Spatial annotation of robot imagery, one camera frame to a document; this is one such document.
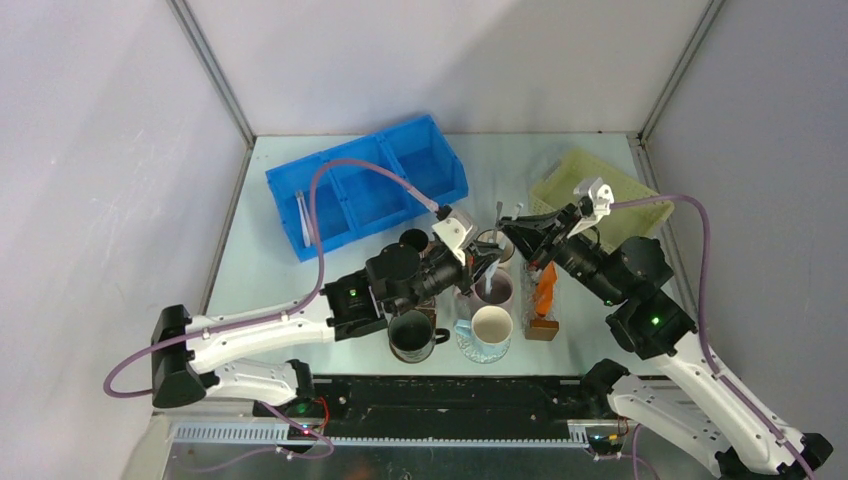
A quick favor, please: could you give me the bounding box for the pink mug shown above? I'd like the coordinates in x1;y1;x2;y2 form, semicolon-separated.
453;269;515;317

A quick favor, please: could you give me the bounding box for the orange toothpaste tube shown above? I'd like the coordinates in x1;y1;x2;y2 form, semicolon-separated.
533;263;558;317

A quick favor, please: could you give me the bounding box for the clear textured oval tray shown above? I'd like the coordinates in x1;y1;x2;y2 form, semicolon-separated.
457;335;511;364

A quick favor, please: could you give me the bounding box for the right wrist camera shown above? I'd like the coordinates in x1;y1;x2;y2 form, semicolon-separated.
567;177;614;238

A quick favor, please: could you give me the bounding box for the brown wooden oval tray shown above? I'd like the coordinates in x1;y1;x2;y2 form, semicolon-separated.
389;298;443;364

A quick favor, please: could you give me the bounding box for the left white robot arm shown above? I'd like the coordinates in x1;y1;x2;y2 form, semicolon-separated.
151;229;503;417

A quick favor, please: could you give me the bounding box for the dark green mug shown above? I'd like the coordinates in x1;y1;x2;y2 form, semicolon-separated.
387;309;452;364

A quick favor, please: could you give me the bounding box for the brown metallic cup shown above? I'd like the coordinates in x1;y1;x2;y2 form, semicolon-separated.
399;228;430;253

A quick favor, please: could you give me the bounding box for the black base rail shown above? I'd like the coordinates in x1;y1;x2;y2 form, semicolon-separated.
251;374;670;445

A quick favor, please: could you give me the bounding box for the clear holder with brown lid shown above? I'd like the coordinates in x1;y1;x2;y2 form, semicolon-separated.
521;262;560;342

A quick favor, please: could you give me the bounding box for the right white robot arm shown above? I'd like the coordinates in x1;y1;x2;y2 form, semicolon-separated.
497;204;834;479

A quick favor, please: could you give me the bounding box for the grey toothbrush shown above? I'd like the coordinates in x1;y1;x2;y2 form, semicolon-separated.
493;200;504;231

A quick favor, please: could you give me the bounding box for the blue three-compartment bin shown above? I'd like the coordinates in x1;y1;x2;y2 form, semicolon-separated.
265;115;469;262

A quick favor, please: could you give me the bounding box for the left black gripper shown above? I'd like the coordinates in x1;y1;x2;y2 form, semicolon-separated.
390;240;502;317

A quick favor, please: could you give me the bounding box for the cream perforated basket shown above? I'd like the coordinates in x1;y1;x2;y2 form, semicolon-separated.
529;148;674;253

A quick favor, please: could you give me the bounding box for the pale white toothbrush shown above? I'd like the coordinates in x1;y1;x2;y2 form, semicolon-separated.
483;202;524;295

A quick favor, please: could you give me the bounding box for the light blue mug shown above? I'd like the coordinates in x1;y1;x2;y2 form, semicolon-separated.
453;306;514;345

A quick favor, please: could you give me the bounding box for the cream mug with black rim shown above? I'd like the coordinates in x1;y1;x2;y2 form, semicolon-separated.
477;229;515;270

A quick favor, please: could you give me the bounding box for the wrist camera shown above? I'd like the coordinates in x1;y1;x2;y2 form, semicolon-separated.
567;177;614;238
431;205;479;266

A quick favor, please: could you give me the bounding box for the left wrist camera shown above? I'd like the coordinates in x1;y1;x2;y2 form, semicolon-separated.
431;205;479;266

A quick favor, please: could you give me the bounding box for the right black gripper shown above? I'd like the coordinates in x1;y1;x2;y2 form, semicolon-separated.
497;202;624;306

